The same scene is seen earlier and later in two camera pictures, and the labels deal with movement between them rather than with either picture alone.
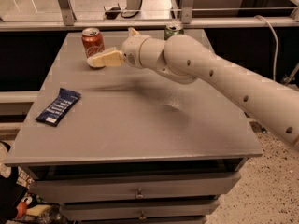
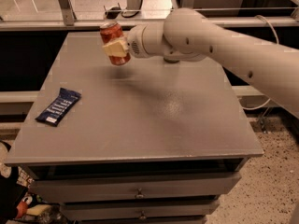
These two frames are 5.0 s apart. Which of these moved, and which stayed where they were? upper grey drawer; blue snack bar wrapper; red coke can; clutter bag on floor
Moved: red coke can
Stayed: clutter bag on floor; blue snack bar wrapper; upper grey drawer
